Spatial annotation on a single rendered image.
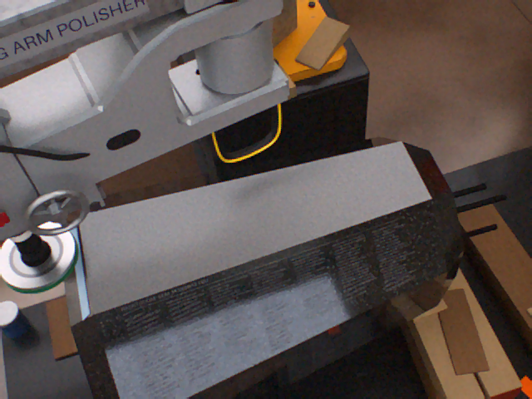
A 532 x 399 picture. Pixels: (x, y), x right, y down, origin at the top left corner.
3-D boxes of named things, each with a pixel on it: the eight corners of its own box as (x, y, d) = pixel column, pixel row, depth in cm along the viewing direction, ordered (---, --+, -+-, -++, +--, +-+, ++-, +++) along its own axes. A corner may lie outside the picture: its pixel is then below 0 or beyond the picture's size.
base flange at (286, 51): (180, 16, 265) (178, 5, 262) (302, -18, 271) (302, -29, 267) (215, 105, 238) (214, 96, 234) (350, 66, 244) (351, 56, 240)
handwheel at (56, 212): (86, 192, 173) (66, 155, 161) (99, 221, 168) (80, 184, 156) (27, 217, 170) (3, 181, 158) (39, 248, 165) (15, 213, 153)
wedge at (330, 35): (325, 27, 250) (325, 16, 246) (349, 36, 246) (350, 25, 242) (294, 61, 242) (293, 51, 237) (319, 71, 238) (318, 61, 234)
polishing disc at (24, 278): (81, 277, 189) (80, 274, 188) (2, 300, 187) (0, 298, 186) (71, 214, 201) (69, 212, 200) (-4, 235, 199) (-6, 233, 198)
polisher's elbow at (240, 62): (201, 43, 183) (189, -18, 167) (275, 41, 181) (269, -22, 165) (194, 97, 172) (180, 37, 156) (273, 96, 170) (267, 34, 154)
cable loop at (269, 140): (282, 135, 208) (275, 57, 182) (288, 143, 206) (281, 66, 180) (212, 167, 204) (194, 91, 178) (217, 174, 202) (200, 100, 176)
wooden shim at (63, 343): (46, 304, 282) (45, 302, 281) (71, 296, 283) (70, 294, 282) (55, 360, 268) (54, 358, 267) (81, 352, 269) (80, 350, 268)
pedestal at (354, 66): (187, 132, 330) (154, 7, 269) (317, 93, 338) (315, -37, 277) (225, 244, 293) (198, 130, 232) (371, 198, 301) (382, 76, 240)
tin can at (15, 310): (27, 337, 274) (15, 323, 264) (2, 339, 275) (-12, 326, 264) (31, 314, 280) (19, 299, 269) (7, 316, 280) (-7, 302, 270)
